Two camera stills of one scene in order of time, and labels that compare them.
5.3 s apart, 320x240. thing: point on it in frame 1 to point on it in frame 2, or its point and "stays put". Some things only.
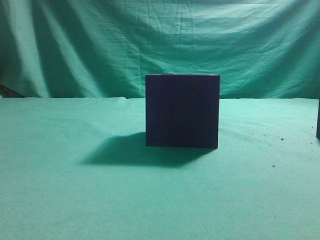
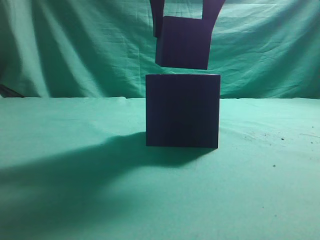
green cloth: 74,162 stays put
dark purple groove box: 182,110 stays put
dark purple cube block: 318,125 to 184,42
